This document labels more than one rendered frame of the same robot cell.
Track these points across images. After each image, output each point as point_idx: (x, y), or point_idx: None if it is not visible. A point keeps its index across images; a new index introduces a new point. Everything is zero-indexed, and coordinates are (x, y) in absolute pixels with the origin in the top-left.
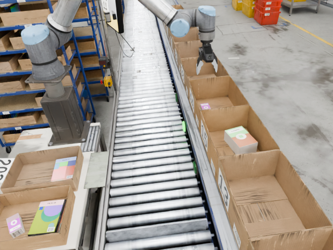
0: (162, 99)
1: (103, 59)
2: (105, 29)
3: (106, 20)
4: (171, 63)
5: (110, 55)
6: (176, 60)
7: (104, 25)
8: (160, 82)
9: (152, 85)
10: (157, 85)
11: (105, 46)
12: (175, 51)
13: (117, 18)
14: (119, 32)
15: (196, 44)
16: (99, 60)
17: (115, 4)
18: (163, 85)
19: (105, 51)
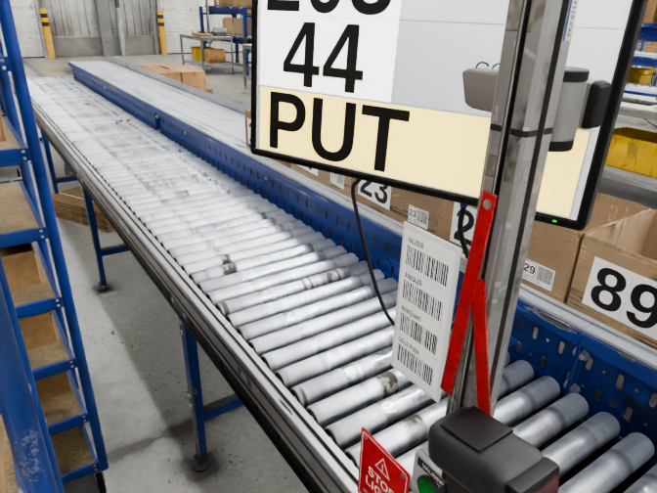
0: None
1: (535, 460)
2: (531, 208)
3: (558, 130)
4: (589, 328)
5: (492, 395)
6: (634, 316)
7: (537, 177)
8: (558, 427)
9: (565, 465)
10: (580, 455)
11: (490, 341)
12: (599, 272)
13: (614, 114)
14: (586, 224)
15: (633, 232)
16: (528, 490)
17: (638, 5)
18: (622, 454)
19: (489, 380)
